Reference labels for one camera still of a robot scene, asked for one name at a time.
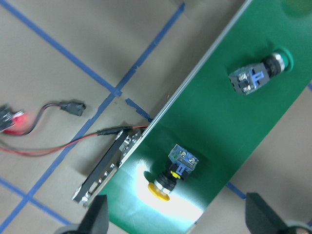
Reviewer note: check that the green conveyor belt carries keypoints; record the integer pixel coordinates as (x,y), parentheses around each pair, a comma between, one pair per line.
(209,119)

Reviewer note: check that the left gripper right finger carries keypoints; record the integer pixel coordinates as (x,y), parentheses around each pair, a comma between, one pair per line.
(260,218)

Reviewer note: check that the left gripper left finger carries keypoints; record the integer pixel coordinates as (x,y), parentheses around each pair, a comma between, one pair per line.
(95,221)

